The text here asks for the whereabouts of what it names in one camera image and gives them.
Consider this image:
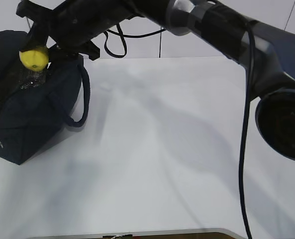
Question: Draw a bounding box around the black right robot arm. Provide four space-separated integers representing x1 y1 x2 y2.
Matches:
16 0 295 161

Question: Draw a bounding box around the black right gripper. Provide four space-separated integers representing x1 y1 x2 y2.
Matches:
16 0 100 65

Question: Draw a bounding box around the yellow lemon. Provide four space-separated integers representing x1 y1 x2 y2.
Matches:
19 46 49 72

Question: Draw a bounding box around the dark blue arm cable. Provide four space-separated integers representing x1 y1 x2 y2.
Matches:
238 21 256 239

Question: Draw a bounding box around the dark navy lunch bag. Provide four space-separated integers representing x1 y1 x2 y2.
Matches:
0 30 91 165

